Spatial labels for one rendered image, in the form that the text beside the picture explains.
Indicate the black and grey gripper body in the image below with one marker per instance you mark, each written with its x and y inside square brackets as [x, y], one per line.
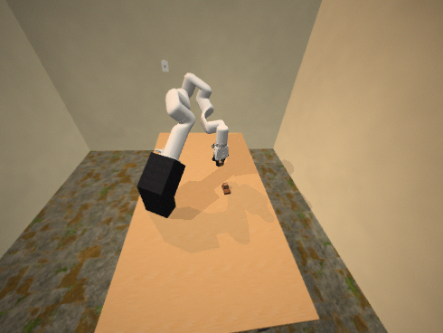
[221, 153]

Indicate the brown wooden tray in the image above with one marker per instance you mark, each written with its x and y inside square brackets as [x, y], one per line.
[226, 191]

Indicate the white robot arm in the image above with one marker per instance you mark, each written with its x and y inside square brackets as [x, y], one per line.
[185, 118]

